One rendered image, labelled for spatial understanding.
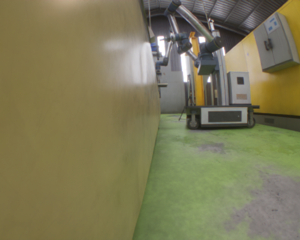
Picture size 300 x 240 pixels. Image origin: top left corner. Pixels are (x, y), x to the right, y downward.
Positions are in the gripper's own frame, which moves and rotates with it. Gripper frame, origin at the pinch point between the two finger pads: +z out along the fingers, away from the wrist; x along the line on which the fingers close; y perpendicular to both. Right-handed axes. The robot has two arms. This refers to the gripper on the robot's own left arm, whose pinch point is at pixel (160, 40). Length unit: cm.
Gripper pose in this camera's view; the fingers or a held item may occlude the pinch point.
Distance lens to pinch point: 194.9
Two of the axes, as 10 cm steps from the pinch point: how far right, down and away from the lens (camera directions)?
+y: -2.1, -9.8, -0.6
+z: -9.7, 2.0, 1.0
